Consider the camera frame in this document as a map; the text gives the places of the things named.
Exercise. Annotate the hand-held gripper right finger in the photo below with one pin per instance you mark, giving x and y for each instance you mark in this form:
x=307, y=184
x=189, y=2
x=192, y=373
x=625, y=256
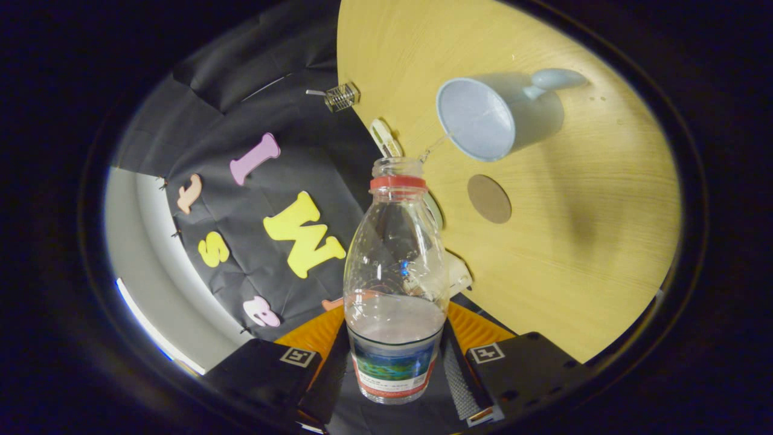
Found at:
x=468, y=386

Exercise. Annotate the long ceiling light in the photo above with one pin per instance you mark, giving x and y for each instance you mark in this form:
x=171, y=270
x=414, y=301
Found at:
x=151, y=332

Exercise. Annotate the pale green plate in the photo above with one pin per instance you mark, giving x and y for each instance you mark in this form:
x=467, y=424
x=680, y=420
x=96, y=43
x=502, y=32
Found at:
x=436, y=211

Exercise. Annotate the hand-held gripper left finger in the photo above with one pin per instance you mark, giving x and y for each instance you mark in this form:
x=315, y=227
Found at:
x=329, y=386

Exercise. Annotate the round brown coaster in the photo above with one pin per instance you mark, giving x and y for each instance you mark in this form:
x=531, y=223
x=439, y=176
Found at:
x=489, y=199

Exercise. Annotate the black backdrop cloth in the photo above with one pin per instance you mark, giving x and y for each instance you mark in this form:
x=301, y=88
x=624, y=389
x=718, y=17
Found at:
x=241, y=121

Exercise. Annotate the white cup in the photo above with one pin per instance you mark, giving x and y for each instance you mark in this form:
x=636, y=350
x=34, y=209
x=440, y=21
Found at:
x=531, y=115

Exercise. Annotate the white toaster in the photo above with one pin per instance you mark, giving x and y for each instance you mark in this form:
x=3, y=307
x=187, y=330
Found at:
x=459, y=275

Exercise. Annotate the wooden table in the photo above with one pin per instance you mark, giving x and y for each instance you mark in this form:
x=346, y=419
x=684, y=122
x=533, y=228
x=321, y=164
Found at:
x=574, y=241

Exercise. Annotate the white divided condiment tray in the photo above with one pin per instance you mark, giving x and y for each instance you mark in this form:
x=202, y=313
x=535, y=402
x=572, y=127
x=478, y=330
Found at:
x=385, y=139

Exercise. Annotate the clear plastic juice bottle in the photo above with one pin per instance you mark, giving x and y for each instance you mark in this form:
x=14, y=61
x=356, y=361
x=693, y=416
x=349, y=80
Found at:
x=395, y=368

